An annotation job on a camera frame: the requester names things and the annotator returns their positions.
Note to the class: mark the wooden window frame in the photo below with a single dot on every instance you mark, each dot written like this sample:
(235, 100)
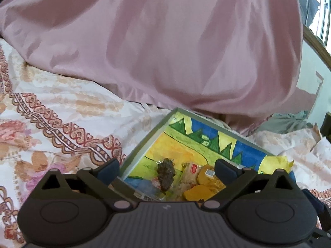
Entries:
(316, 44)

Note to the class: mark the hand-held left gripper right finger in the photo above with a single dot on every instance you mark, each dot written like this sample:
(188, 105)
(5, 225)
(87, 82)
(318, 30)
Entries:
(225, 171)

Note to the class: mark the yellow snack packet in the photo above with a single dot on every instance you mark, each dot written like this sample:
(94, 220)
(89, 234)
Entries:
(209, 174)

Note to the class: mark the grey cloth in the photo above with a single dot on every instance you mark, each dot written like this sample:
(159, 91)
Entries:
(287, 122)

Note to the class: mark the gold snack packet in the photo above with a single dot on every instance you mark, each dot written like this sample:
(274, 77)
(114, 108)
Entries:
(199, 192)

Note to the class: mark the grey metal tray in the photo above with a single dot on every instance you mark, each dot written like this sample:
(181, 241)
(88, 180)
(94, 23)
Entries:
(141, 157)

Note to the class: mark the pink satin quilt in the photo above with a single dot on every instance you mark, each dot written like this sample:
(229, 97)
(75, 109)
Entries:
(155, 44)

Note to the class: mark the wooden shelf unit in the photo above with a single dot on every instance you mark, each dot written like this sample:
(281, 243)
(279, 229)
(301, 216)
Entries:
(327, 125)

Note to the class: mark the clear rice cracker packet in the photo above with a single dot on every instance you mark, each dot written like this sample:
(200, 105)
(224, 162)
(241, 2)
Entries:
(190, 173)

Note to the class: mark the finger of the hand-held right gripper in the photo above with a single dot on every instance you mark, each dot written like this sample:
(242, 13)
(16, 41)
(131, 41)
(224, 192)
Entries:
(314, 199)
(323, 233)

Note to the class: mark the painted paper sheet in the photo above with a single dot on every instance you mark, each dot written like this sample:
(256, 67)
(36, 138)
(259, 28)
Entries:
(181, 147)

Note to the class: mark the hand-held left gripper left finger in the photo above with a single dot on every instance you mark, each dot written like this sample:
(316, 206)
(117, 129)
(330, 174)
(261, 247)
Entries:
(110, 171)

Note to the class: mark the floral bedsheet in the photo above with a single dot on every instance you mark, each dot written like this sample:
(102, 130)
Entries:
(64, 113)

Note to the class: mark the clear packet with dark candy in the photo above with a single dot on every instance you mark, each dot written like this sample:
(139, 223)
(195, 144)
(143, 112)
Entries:
(165, 173)

